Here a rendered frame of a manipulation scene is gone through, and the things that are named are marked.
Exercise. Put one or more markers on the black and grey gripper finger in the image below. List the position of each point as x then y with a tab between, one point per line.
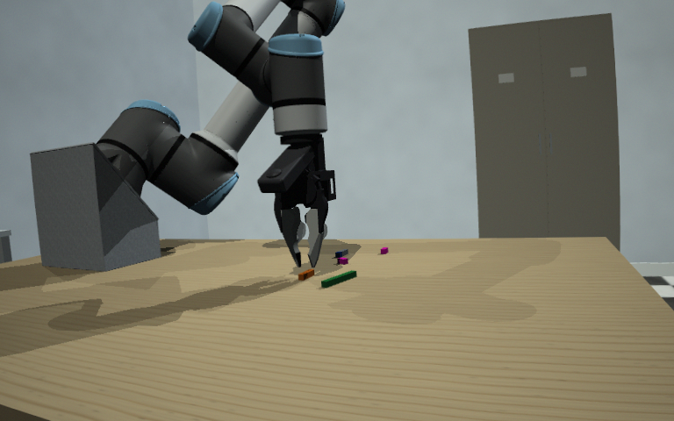
315	219
291	226

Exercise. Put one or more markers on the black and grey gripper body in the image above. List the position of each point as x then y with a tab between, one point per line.
304	189

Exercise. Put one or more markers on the orange rod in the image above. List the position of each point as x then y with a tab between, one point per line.
306	274

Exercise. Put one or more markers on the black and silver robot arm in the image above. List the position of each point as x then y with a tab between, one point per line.
199	173

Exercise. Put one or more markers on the green rod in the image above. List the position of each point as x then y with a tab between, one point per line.
338	279

